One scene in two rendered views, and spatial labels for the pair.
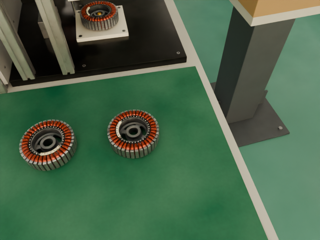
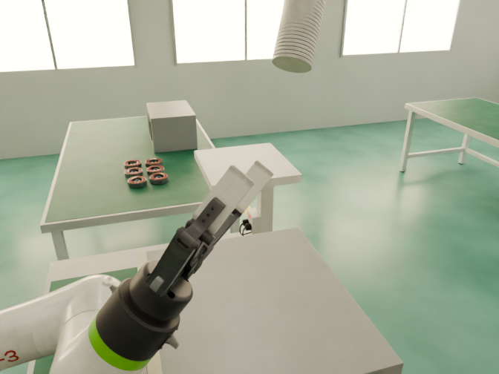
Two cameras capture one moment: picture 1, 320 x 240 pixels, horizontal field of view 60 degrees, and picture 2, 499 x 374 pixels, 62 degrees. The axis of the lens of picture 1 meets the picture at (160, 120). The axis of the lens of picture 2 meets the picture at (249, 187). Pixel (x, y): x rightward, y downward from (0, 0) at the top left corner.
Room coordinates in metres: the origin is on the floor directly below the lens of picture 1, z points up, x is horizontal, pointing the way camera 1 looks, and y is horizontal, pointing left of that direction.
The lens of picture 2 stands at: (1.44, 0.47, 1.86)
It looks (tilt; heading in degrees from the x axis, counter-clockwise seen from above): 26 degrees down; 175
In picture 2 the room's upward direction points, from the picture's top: straight up
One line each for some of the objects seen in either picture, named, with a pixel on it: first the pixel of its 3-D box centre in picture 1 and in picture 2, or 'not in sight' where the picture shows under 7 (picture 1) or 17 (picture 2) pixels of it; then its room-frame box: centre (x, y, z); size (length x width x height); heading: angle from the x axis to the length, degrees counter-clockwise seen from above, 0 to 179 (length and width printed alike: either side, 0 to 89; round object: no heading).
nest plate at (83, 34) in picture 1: (101, 22); not in sight; (0.75, 0.18, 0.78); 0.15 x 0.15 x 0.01; 12
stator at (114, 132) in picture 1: (133, 133); not in sight; (0.35, 0.06, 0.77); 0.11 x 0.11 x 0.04
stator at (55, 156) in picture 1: (49, 144); not in sight; (0.32, 0.24, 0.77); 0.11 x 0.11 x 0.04
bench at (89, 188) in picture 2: not in sight; (145, 197); (-1.50, -0.08, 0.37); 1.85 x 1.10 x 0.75; 12
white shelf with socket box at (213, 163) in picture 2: not in sight; (244, 210); (-0.13, 0.59, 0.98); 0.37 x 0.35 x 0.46; 12
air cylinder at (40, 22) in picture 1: (50, 22); not in sight; (0.72, 0.32, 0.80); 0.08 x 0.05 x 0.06; 12
